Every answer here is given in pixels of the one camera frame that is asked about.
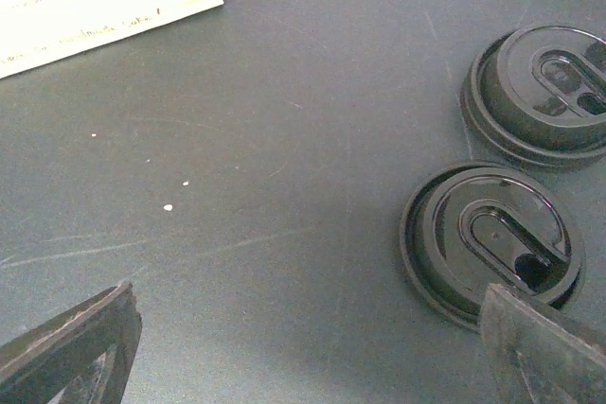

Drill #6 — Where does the black cup lid stack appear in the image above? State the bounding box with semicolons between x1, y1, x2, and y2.
460;25;605;169

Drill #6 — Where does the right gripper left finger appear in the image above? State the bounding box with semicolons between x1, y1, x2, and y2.
1;282;142;403

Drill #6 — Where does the single black cup lid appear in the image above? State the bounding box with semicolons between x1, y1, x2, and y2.
399;161;586;332

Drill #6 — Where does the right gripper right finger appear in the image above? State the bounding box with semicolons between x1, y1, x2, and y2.
479;284;605;403

